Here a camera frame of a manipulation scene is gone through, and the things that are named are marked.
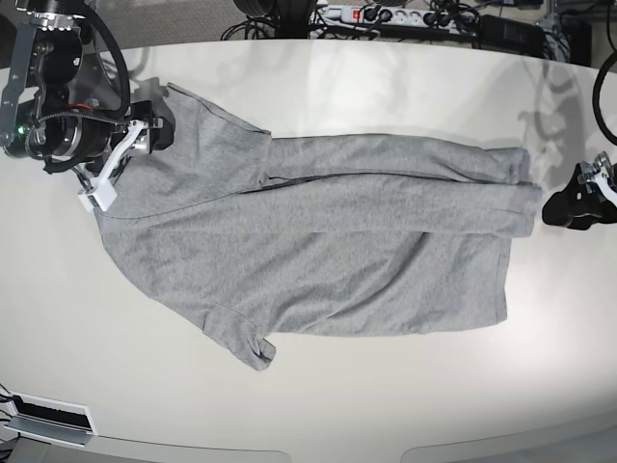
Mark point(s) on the grey t-shirt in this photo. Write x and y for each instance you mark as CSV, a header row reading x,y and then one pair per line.
x,y
366,235

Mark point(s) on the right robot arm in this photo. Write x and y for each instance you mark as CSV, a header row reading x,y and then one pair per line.
x,y
67,102

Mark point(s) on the black power adapter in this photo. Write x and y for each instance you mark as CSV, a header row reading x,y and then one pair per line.
x,y
511,35

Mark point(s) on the white power strip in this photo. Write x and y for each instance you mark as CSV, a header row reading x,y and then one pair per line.
x,y
377,18

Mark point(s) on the grey cable tray slot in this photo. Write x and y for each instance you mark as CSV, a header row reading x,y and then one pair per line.
x,y
51,421

